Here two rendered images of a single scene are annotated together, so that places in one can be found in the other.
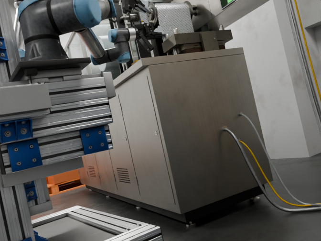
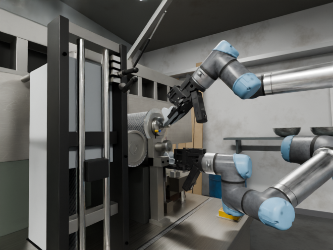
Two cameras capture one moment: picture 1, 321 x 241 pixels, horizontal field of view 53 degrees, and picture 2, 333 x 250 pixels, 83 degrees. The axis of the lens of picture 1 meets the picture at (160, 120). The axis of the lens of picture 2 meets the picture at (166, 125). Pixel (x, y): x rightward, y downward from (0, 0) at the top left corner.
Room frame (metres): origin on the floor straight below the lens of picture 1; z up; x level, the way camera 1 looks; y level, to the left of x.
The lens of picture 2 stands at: (2.32, 0.59, 1.22)
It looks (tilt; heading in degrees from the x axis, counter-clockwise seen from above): 3 degrees up; 242
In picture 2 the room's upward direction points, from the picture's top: 1 degrees counter-clockwise
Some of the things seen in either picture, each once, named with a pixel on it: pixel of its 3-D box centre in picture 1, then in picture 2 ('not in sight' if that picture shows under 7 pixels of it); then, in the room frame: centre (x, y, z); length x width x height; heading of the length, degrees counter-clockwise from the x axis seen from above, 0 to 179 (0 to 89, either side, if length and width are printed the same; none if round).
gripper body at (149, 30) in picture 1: (143, 32); (190, 159); (1.90, -0.01, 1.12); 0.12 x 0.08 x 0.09; 116
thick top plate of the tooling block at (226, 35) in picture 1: (197, 41); (154, 176); (1.91, -0.32, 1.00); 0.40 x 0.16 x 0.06; 116
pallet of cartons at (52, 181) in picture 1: (47, 178); not in sight; (4.45, 1.70, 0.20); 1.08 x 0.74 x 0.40; 123
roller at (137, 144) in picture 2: not in sight; (111, 147); (2.17, -0.16, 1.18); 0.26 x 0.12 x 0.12; 116
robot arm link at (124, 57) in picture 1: (119, 53); (237, 197); (1.83, 0.14, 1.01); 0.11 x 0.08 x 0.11; 84
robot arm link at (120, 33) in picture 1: (118, 36); (232, 165); (1.83, 0.13, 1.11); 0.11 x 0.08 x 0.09; 116
